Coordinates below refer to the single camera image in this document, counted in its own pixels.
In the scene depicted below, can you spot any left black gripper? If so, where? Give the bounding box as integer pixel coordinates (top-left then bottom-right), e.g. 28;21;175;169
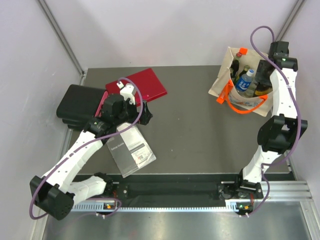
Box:
114;98;153;127

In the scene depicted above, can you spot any yellow black tool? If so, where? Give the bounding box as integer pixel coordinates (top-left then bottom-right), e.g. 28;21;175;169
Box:
253;83;273;97

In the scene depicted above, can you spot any clear glass bottle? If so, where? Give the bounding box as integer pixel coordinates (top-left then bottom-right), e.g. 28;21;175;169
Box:
244;81;258;98

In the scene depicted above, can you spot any green bottle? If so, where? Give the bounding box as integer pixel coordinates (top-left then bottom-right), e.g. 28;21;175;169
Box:
238;65;250;78
229;67;234;80

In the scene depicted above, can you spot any plastic Pocari Sweat bottle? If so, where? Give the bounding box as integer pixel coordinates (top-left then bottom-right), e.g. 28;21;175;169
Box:
235;69;255;92

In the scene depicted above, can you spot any dark bottle red cap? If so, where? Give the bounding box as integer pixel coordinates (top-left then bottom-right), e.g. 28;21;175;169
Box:
230;52;243;78

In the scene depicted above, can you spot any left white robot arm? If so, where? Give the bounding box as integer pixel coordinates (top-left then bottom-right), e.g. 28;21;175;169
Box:
29;94;153;220

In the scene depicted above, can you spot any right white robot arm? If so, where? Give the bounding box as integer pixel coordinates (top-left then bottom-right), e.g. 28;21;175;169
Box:
233;56;308;198

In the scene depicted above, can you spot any beige canvas tote bag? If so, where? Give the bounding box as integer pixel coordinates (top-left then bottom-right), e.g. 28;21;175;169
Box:
208;47;273;117

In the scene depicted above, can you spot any red clip file folder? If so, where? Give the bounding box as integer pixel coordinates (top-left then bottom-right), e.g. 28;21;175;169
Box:
105;68;168;106

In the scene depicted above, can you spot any setup guide booklet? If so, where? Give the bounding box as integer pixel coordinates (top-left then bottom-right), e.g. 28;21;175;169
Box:
106;125;157;178

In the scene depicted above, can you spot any black box case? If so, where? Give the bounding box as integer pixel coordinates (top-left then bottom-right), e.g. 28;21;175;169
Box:
56;84;108;131

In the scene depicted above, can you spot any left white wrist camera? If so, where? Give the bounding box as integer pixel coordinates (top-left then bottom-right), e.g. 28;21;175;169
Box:
116;81;137;105

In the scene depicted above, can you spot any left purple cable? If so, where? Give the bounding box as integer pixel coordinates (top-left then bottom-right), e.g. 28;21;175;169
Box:
29;77;144;221

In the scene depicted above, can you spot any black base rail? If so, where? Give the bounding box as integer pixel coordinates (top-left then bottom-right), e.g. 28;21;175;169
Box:
74;173;266;208

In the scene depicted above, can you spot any slotted cable duct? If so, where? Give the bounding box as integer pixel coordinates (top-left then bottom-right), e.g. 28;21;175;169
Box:
71;201;252;213

